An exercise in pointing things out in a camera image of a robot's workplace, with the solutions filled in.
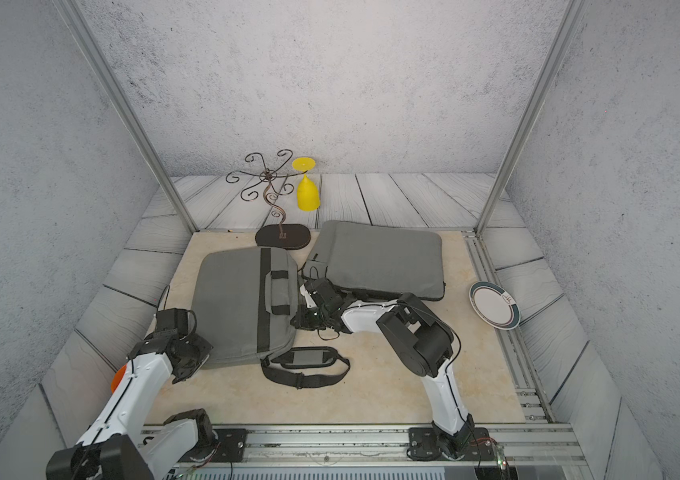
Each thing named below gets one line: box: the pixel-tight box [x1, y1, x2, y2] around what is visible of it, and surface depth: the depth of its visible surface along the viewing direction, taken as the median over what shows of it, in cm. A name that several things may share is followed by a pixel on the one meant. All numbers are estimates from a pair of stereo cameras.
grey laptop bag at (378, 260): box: [303, 220, 446, 301], surface depth 106 cm
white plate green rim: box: [469, 281, 521, 331], surface depth 102 cm
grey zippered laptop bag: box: [190, 246, 350, 389], surface depth 93 cm
